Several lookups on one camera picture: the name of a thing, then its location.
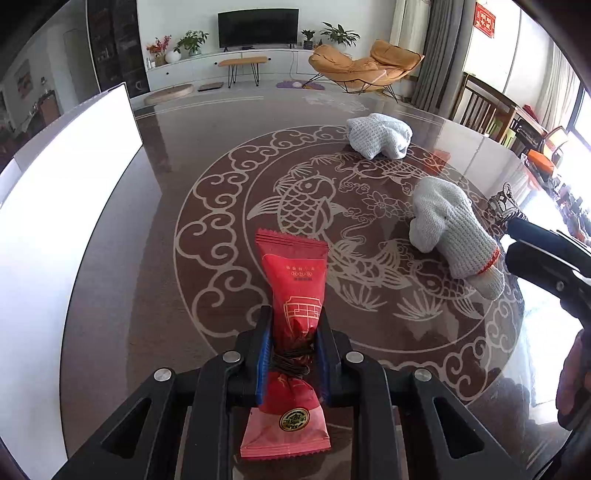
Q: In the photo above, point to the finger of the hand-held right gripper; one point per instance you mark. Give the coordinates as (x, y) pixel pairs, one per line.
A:
(549, 272)
(549, 240)

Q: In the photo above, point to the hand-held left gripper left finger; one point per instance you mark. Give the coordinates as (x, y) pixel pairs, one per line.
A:
(264, 350)

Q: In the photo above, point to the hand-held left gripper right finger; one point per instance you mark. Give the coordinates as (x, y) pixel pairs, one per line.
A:
(323, 369)

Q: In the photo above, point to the rhinestone hair claw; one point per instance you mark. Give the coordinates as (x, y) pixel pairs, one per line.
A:
(505, 203)

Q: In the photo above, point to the red snack packet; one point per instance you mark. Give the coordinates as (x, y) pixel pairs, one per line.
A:
(295, 286)

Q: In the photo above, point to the white knit glove orange cuff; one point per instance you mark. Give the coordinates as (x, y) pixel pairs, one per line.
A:
(443, 217)
(378, 136)

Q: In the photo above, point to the white cardboard box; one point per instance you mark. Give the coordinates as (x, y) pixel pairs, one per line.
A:
(69, 207)

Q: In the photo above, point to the person's right hand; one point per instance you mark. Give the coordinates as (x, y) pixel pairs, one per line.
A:
(575, 387)

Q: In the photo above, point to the orange box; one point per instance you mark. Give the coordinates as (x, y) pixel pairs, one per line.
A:
(541, 160)

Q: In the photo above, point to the wooden slatted chair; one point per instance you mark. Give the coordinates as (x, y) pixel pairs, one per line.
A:
(480, 108)

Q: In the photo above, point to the grey curtain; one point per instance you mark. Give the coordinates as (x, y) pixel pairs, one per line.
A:
(441, 55)

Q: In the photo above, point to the white sheer curtain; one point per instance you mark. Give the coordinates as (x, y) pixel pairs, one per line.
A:
(408, 27)

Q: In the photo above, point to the orange lounge chair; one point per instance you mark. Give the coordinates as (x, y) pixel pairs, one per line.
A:
(351, 64)

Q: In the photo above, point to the purple rug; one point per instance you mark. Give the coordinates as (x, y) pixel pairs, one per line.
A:
(295, 85)

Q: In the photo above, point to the dark floor scale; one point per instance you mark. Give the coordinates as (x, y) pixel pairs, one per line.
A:
(211, 86)

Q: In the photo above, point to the round floor cushion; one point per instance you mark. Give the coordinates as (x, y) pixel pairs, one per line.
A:
(168, 93)

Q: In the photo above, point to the white television cabinet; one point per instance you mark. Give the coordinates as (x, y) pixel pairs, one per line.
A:
(277, 64)

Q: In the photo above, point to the wooden bench black legs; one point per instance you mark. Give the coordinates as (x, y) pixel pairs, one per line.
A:
(242, 60)

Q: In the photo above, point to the large leafy potted plant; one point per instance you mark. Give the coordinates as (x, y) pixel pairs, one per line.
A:
(339, 34)

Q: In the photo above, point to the white round vase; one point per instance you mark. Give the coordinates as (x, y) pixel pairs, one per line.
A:
(173, 57)

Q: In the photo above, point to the small potted plant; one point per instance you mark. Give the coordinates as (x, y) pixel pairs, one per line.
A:
(308, 37)

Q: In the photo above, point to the green potted plant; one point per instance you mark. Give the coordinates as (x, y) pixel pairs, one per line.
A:
(191, 41)

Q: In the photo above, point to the red flower bouquet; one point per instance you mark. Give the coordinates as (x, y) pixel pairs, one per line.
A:
(159, 48)

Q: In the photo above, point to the black television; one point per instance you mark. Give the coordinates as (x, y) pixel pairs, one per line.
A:
(258, 27)

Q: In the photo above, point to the dark glass display cabinet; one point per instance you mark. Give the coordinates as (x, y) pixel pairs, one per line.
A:
(117, 46)

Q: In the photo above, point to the framed painting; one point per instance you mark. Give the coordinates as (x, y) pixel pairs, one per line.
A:
(24, 78)

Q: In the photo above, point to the red wall hanging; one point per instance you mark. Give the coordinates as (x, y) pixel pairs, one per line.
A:
(485, 19)

